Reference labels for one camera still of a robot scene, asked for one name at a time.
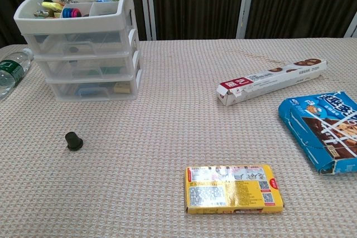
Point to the clear water bottle green label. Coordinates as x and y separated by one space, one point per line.
11 68

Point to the stack of coloured discs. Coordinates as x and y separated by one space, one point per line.
69 13

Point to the pale yellow block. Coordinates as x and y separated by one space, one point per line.
122 87

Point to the white drawer organizer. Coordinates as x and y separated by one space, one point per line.
69 23

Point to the yellow flat food box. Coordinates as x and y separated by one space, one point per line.
234 193

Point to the green box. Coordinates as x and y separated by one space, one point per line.
110 70

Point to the blue cookie package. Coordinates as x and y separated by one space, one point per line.
306 121

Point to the long white baking paper box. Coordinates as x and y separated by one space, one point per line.
279 79

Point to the small black rubber cap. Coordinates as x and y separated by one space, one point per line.
73 140

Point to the yellow gold candy wrapper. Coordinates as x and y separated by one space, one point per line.
53 5

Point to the beige woven tablecloth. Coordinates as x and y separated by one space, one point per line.
167 137

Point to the green orange candy packet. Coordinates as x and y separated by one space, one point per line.
42 13

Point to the clear plastic drawer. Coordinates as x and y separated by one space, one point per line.
55 43
64 90
69 66

